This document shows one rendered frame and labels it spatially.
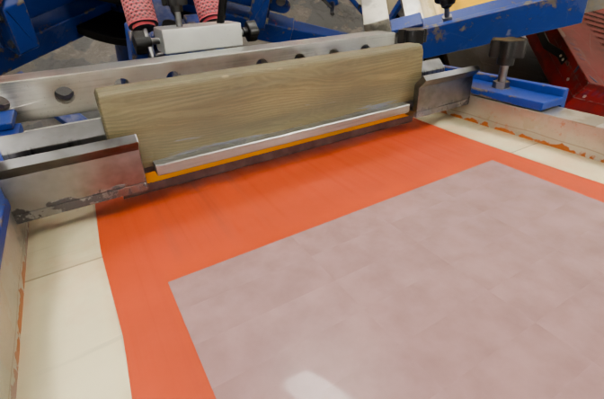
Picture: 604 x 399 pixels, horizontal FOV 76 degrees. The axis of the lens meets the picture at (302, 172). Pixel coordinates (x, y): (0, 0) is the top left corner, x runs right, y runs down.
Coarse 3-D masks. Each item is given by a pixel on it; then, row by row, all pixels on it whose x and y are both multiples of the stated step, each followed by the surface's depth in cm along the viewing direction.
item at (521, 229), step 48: (336, 144) 47; (384, 144) 46; (432, 144) 46; (480, 144) 45; (384, 192) 36; (432, 192) 36; (480, 192) 35; (528, 192) 35; (576, 192) 35; (432, 240) 29; (480, 240) 29; (528, 240) 29; (576, 240) 29; (528, 288) 24; (576, 288) 24; (576, 336) 21
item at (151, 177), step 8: (376, 120) 48; (384, 120) 48; (352, 128) 46; (360, 128) 47; (320, 136) 44; (328, 136) 45; (288, 144) 42; (296, 144) 43; (256, 152) 41; (264, 152) 41; (224, 160) 39; (232, 160) 39; (192, 168) 38; (200, 168) 38; (152, 176) 36; (160, 176) 36; (168, 176) 37
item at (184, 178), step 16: (368, 128) 47; (384, 128) 49; (304, 144) 43; (320, 144) 44; (240, 160) 40; (256, 160) 41; (176, 176) 37; (192, 176) 38; (208, 176) 39; (144, 192) 36
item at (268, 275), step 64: (192, 192) 37; (256, 192) 37; (320, 192) 36; (128, 256) 29; (192, 256) 29; (256, 256) 28; (320, 256) 28; (384, 256) 28; (128, 320) 23; (192, 320) 23; (256, 320) 23; (320, 320) 23; (384, 320) 23; (448, 320) 22; (512, 320) 22; (192, 384) 19; (256, 384) 19; (320, 384) 19; (384, 384) 19; (448, 384) 19; (512, 384) 19; (576, 384) 19
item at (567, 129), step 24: (480, 96) 50; (480, 120) 51; (504, 120) 48; (528, 120) 45; (552, 120) 43; (576, 120) 41; (600, 120) 41; (552, 144) 44; (576, 144) 42; (600, 144) 40; (24, 240) 30; (24, 264) 28; (0, 288) 22; (0, 312) 20; (0, 336) 19; (0, 360) 19; (0, 384) 18
